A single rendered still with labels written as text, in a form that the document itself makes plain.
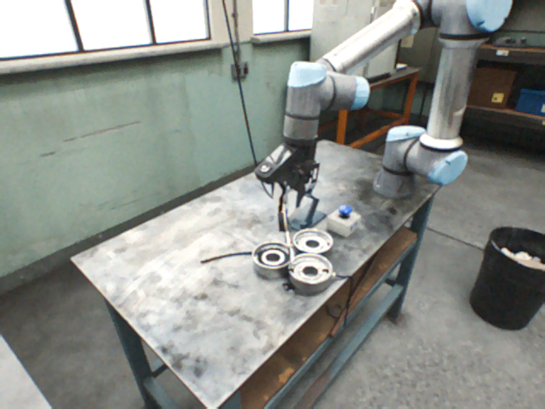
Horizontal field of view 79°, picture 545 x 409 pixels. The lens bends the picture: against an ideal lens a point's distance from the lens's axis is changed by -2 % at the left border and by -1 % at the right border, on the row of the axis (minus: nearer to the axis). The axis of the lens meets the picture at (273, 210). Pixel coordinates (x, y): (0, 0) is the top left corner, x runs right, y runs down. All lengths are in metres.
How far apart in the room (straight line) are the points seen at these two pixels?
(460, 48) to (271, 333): 0.81
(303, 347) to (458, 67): 0.85
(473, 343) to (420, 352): 0.27
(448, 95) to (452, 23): 0.17
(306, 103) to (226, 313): 0.49
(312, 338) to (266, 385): 0.20
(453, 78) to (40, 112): 1.85
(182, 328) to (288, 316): 0.23
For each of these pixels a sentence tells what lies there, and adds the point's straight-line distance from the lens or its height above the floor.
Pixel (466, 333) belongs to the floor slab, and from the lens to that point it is 1.99.
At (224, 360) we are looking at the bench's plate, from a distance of 0.72.
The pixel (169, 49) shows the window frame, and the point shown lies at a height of 1.14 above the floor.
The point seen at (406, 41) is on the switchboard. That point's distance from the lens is 4.66.
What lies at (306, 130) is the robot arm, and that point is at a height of 1.15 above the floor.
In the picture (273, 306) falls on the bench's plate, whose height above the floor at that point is 0.80.
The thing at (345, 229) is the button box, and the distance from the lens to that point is 0.99.
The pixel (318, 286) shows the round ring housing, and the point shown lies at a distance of 0.80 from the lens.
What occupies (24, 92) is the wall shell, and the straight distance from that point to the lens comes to 2.09.
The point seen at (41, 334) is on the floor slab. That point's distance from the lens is 2.09.
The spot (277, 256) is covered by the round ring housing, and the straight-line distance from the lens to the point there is 0.89.
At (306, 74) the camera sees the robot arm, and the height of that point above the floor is 1.26.
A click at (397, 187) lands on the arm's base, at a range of 1.23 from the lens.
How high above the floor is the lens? 1.39
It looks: 32 degrees down
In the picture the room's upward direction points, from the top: straight up
